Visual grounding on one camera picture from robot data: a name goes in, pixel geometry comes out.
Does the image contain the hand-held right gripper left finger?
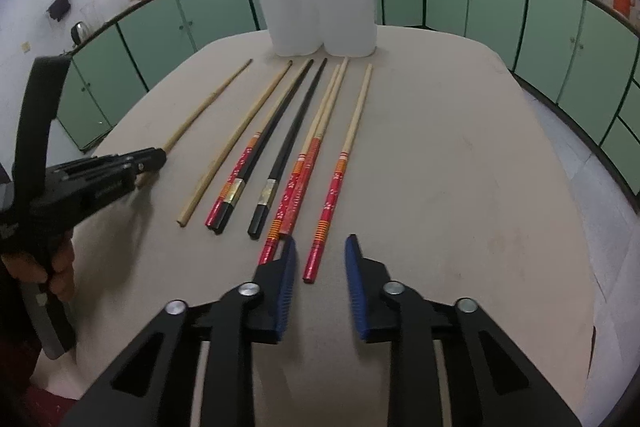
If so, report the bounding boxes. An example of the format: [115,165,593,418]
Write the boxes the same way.
[60,236,298,427]

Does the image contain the white plastic utensil holder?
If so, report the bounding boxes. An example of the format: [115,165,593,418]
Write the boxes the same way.
[251,0,377,58]

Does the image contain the black chopstick gold band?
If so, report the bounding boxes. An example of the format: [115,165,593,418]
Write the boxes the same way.
[246,57,329,240]

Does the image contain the black cloth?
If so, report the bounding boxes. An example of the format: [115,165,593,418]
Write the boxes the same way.
[46,0,72,22]

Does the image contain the red handled bamboo chopstick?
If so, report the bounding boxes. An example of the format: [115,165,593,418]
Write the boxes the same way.
[257,64,342,266]
[279,55,350,239]
[302,63,374,285]

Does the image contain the plain wooden chopstick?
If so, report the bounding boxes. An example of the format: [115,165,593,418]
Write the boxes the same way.
[136,59,254,188]
[176,62,295,227]

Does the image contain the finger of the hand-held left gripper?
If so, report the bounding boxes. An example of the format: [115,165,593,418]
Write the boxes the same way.
[62,148,168,188]
[50,154,132,178]

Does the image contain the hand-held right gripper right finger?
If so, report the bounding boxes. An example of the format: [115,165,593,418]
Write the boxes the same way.
[344,234,585,427]

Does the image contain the green lower kitchen cabinets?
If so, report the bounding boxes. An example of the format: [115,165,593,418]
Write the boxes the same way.
[55,0,640,198]

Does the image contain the black chopstick red patterned handle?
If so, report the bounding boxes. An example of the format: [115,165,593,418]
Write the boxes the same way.
[204,58,316,236]

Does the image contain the person's left hand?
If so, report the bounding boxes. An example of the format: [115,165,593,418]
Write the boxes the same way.
[0,232,76,303]

